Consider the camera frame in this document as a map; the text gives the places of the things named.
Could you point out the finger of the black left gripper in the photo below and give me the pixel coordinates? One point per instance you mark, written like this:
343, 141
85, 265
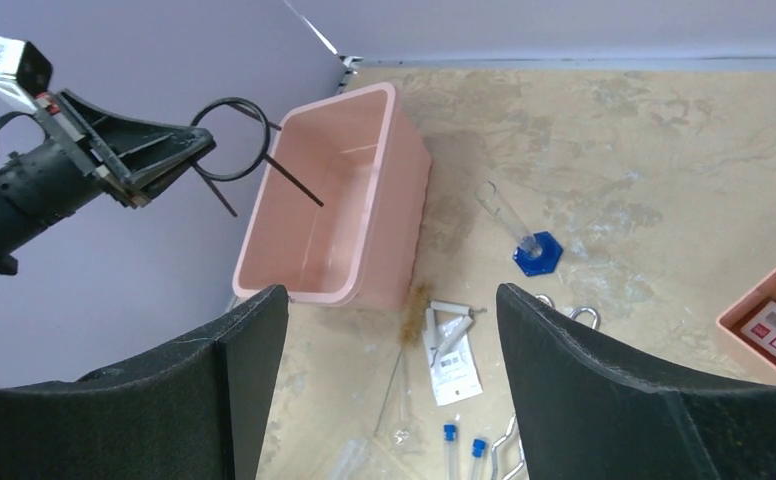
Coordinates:
116, 126
139, 185

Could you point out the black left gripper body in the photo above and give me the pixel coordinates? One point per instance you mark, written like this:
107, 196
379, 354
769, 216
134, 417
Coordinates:
37, 190

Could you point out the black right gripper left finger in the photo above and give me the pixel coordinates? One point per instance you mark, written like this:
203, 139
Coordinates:
195, 407

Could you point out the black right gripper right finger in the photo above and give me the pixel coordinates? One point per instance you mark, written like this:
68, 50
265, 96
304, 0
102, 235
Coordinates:
589, 406

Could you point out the metal crucible tongs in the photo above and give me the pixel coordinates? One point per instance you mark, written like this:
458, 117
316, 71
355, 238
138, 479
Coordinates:
511, 434

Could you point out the graduated cylinder blue base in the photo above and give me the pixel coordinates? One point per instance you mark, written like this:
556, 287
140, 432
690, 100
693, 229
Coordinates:
536, 253

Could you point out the brown bristle tube brush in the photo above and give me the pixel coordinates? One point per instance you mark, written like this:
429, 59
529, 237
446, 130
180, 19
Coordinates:
409, 334

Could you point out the white paper packet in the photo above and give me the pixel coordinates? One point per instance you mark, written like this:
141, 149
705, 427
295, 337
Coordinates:
454, 377

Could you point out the clay pipe triangle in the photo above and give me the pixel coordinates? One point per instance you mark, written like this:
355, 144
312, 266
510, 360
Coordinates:
438, 338

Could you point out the pink plastic bin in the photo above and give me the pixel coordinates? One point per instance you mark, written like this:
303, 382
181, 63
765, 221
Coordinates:
337, 220

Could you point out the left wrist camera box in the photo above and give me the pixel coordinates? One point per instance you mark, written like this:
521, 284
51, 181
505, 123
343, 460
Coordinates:
25, 73

